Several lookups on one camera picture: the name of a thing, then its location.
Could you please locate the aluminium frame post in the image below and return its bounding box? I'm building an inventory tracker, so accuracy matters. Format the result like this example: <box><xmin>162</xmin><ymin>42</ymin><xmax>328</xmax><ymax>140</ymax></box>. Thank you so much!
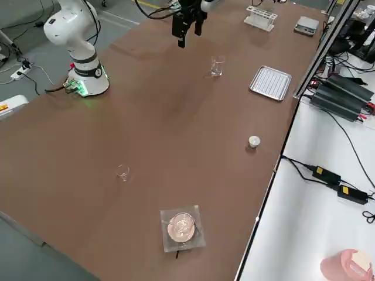
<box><xmin>292</xmin><ymin>0</ymin><xmax>361</xmax><ymax>100</ymax></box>

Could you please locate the white box with warning label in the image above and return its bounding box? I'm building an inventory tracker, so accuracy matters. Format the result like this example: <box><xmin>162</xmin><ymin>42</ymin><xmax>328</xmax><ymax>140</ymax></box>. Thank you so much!
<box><xmin>0</xmin><ymin>94</ymin><xmax>30</xmax><ymax>121</ymax></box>

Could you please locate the long black power cable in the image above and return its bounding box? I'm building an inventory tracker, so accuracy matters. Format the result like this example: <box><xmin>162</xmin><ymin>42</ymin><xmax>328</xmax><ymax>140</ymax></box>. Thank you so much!
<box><xmin>320</xmin><ymin>108</ymin><xmax>375</xmax><ymax>190</ymax></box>

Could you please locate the silver digital scale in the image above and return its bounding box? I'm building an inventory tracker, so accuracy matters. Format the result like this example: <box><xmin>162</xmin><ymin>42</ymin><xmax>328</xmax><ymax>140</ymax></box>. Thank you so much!
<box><xmin>294</xmin><ymin>16</ymin><xmax>320</xmax><ymax>37</ymax></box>

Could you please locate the ribbed metal tray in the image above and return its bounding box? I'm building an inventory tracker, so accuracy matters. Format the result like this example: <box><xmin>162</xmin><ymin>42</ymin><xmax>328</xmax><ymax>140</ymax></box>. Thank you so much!
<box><xmin>248</xmin><ymin>65</ymin><xmax>292</xmax><ymax>102</ymax></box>

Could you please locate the black finned power supply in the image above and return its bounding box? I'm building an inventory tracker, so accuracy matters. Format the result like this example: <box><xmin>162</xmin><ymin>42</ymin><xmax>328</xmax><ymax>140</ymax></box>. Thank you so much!
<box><xmin>325</xmin><ymin>73</ymin><xmax>375</xmax><ymax>102</ymax></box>
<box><xmin>309</xmin><ymin>87</ymin><xmax>367</xmax><ymax>122</ymax></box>

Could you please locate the white power strip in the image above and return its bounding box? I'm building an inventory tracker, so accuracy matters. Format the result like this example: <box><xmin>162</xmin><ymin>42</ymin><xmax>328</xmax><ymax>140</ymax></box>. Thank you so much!
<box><xmin>11</xmin><ymin>66</ymin><xmax>32</xmax><ymax>80</ymax></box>

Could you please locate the pink plastic mug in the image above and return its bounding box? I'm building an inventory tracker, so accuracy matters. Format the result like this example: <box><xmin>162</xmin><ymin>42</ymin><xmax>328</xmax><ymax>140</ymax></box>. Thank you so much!
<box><xmin>320</xmin><ymin>248</ymin><xmax>375</xmax><ymax>281</ymax></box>

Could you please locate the white test tube rack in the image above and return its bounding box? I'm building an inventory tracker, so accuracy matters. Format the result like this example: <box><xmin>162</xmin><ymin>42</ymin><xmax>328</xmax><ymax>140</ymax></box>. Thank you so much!
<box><xmin>244</xmin><ymin>5</ymin><xmax>278</xmax><ymax>32</ymax></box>

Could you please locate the black base cable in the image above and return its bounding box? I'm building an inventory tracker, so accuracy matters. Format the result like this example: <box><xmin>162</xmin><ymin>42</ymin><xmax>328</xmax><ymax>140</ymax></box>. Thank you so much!
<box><xmin>45</xmin><ymin>84</ymin><xmax>71</xmax><ymax>94</ymax></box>

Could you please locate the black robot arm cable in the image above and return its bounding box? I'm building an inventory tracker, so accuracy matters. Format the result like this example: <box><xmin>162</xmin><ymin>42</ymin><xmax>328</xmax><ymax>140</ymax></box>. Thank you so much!
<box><xmin>133</xmin><ymin>0</ymin><xmax>181</xmax><ymax>20</ymax></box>

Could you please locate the black power adapter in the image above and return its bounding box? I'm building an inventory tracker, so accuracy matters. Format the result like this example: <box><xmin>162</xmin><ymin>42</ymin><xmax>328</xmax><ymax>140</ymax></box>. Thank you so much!
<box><xmin>312</xmin><ymin>165</ymin><xmax>342</xmax><ymax>184</ymax></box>
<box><xmin>336</xmin><ymin>184</ymin><xmax>369</xmax><ymax>205</ymax></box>

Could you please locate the large glass beaker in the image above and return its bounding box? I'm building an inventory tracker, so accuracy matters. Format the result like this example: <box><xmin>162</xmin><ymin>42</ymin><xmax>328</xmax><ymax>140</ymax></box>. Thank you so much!
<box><xmin>209</xmin><ymin>55</ymin><xmax>226</xmax><ymax>78</ymax></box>

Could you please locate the small glass beaker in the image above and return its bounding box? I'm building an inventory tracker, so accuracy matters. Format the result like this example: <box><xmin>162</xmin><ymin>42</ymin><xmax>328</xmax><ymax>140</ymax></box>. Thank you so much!
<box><xmin>115</xmin><ymin>163</ymin><xmax>131</xmax><ymax>183</ymax></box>

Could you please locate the round glass flask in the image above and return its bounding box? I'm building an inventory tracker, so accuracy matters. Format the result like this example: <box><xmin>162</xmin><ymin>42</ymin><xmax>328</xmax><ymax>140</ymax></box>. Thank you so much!
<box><xmin>166</xmin><ymin>213</ymin><xmax>196</xmax><ymax>242</ymax></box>

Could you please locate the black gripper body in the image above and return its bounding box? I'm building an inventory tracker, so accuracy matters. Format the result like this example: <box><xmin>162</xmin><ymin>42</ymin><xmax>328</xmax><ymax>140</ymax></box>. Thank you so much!
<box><xmin>176</xmin><ymin>0</ymin><xmax>206</xmax><ymax>19</ymax></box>

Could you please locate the black adapter cable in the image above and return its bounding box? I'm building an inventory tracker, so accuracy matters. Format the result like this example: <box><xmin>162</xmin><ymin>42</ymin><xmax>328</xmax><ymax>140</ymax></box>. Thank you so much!
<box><xmin>281</xmin><ymin>156</ymin><xmax>329</xmax><ymax>185</ymax></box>

